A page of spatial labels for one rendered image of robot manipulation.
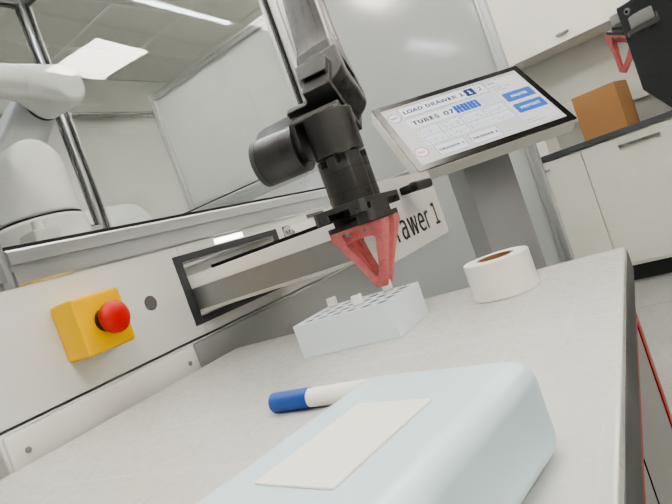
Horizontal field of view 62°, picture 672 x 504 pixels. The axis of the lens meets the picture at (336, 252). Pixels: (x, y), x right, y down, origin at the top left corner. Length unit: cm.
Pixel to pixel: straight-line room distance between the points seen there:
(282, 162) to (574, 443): 46
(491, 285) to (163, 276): 50
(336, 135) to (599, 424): 42
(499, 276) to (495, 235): 116
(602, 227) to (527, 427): 353
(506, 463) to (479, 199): 154
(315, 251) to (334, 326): 19
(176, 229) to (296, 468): 74
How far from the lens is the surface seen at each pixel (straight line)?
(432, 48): 260
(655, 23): 91
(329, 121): 61
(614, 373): 34
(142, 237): 88
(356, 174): 61
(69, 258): 80
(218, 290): 88
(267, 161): 65
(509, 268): 58
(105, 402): 78
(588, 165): 371
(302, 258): 78
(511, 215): 178
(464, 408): 22
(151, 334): 84
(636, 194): 370
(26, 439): 73
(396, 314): 57
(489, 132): 170
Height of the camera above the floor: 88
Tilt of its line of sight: 2 degrees down
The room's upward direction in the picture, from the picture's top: 20 degrees counter-clockwise
